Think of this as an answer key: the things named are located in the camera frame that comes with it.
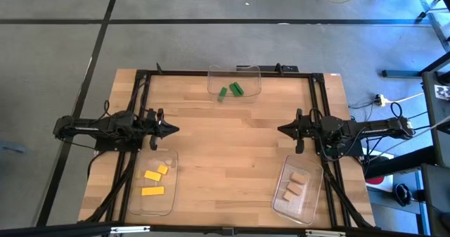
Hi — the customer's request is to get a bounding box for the white power cable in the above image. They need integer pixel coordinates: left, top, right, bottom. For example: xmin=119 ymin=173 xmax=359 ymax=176
xmin=385 ymin=91 xmax=426 ymax=104

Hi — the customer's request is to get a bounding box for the red round object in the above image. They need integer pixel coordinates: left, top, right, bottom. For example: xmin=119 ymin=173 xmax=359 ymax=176
xmin=365 ymin=175 xmax=386 ymax=186

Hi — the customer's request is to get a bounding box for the black white fiducial tag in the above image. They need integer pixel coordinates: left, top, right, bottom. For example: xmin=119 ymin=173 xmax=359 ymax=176
xmin=434 ymin=84 xmax=450 ymax=101

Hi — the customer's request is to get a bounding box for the long yellow block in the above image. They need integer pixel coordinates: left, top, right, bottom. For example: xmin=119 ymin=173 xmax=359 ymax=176
xmin=141 ymin=186 xmax=165 ymax=196

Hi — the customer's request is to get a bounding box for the clear plastic bin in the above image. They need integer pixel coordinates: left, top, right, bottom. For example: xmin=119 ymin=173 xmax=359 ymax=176
xmin=207 ymin=64 xmax=262 ymax=99
xmin=271 ymin=155 xmax=324 ymax=226
xmin=128 ymin=148 xmax=179 ymax=217

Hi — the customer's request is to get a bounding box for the black flat mounting bar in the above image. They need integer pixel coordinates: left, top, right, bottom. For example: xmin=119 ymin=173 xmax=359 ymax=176
xmin=236 ymin=64 xmax=300 ymax=74

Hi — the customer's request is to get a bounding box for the beige cable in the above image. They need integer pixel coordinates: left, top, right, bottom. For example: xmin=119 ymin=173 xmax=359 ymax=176
xmin=365 ymin=115 xmax=450 ymax=162

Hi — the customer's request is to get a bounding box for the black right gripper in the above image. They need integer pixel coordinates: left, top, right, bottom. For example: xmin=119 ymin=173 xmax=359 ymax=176
xmin=277 ymin=108 xmax=321 ymax=155

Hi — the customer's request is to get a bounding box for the dark neighbouring workstation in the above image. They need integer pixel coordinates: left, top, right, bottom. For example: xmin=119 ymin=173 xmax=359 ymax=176
xmin=364 ymin=50 xmax=450 ymax=237

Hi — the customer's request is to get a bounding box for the black cable bundle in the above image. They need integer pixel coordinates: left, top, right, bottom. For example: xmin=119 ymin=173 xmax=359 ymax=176
xmin=323 ymin=159 xmax=374 ymax=229
xmin=79 ymin=151 xmax=140 ymax=224

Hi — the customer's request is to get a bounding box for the black camera mounting rail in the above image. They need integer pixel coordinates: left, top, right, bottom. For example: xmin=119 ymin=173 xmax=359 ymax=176
xmin=0 ymin=222 xmax=450 ymax=237

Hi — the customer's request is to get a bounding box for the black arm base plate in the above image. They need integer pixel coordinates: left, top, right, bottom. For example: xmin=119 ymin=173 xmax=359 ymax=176
xmin=314 ymin=127 xmax=364 ymax=158
xmin=94 ymin=126 xmax=146 ymax=153

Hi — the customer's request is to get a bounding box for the black aluminium table frame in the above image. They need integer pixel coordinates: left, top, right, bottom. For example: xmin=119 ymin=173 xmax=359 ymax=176
xmin=105 ymin=69 xmax=352 ymax=229

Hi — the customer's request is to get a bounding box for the silver rail bracket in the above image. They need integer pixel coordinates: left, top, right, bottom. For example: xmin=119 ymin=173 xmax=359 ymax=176
xmin=110 ymin=225 xmax=151 ymax=234
xmin=304 ymin=229 xmax=347 ymax=237

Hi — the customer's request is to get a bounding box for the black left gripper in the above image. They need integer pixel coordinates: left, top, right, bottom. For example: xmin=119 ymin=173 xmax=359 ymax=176
xmin=142 ymin=108 xmax=180 ymax=151

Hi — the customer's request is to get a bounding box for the medium yellow block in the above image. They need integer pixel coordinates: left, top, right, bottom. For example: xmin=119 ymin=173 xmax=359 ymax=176
xmin=143 ymin=169 xmax=162 ymax=182

